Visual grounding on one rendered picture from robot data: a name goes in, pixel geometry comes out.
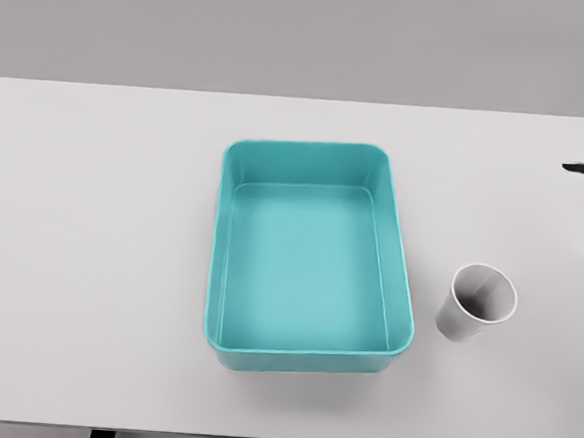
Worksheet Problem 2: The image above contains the white paper cup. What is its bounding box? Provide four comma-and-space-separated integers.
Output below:
434, 259, 521, 346

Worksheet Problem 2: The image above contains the teal rectangular plastic basket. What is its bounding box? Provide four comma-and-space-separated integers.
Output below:
198, 132, 428, 384

